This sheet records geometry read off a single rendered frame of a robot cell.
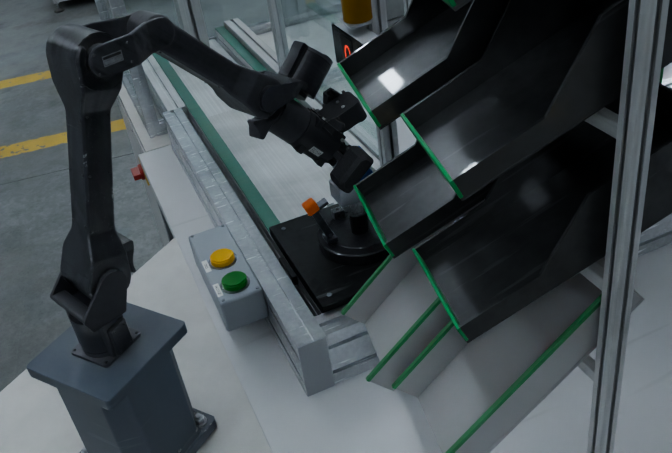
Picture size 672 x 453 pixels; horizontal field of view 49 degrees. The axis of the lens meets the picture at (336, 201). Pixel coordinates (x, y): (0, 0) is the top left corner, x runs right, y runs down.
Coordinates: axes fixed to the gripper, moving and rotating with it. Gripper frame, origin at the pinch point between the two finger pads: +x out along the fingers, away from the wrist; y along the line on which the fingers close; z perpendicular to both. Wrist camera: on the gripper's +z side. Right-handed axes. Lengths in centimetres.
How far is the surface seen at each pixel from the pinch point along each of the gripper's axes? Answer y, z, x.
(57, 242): 192, -118, 43
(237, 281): 0.6, -25.6, -3.7
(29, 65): 419, -113, 44
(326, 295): -9.8, -17.6, 3.6
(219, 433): -16.4, -40.9, -1.8
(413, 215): -29.6, 2.3, -10.4
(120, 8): 81, -9, -20
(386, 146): 17.5, 3.9, 16.0
